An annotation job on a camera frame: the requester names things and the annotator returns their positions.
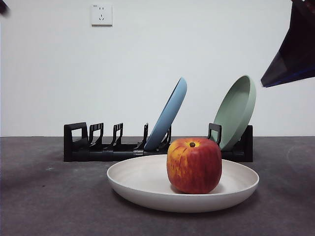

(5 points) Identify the red yellow apple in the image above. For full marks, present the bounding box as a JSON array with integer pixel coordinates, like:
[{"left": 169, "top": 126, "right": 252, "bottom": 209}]
[{"left": 166, "top": 137, "right": 222, "bottom": 194}]

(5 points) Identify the pale cream yellow plate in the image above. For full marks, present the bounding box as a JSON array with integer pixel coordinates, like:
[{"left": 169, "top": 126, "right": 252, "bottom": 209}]
[{"left": 106, "top": 154, "right": 260, "bottom": 213}]

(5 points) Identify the green plate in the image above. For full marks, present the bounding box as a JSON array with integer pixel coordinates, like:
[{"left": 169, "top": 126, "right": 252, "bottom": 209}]
[{"left": 212, "top": 75, "right": 256, "bottom": 151}]

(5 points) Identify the blue plate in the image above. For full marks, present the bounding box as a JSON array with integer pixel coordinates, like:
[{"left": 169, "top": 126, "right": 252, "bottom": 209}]
[{"left": 143, "top": 77, "right": 188, "bottom": 151}]

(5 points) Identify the black plate rack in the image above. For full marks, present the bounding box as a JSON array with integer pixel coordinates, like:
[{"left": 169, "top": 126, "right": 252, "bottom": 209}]
[{"left": 63, "top": 122, "right": 253, "bottom": 163}]

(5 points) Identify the white wall socket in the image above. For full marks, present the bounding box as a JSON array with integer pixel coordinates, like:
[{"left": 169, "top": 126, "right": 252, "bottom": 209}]
[{"left": 91, "top": 3, "right": 113, "bottom": 27}]

